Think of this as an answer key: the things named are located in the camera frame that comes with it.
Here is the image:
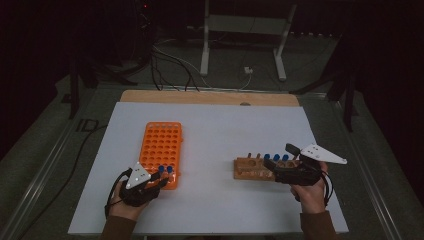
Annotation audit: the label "long black floor cable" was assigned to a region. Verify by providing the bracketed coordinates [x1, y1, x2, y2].
[18, 124, 108, 240]

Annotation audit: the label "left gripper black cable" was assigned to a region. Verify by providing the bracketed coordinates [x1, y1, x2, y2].
[104, 167, 133, 218]

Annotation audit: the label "person's left hand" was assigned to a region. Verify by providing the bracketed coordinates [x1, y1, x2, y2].
[107, 189, 150, 222]

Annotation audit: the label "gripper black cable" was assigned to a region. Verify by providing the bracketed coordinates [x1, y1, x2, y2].
[104, 167, 133, 218]
[319, 169, 335, 208]

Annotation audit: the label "wooden tube rack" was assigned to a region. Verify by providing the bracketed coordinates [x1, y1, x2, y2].
[232, 152, 302, 182]

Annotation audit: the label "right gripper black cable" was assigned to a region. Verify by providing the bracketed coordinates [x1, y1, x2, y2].
[319, 169, 335, 208]

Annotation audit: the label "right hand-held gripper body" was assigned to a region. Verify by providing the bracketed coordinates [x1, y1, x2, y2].
[273, 143, 348, 187]

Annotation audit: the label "orange plastic tube rack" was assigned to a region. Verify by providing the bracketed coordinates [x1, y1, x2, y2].
[138, 121, 183, 191]

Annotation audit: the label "dark equipment tower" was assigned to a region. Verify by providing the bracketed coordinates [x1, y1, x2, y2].
[132, 0, 157, 66]

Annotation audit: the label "white cable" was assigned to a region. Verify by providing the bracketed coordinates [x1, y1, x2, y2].
[237, 72, 253, 91]

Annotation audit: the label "black tripod stand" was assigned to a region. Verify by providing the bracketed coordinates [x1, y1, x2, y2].
[289, 64, 360, 133]
[61, 54, 138, 120]

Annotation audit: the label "white table mat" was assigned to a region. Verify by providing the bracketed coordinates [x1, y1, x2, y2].
[67, 101, 350, 235]

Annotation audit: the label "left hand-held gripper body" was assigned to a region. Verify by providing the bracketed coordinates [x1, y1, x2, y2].
[119, 161, 162, 208]

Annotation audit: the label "aluminium rail frame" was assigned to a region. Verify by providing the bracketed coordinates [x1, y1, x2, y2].
[0, 83, 405, 240]

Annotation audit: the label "black floor cables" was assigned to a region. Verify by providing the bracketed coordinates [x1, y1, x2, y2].
[149, 44, 202, 93]

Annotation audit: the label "white metal stand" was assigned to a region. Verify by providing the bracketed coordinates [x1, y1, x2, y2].
[199, 0, 298, 82]

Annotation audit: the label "person's right hand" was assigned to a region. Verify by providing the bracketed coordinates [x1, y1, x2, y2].
[289, 161, 330, 215]

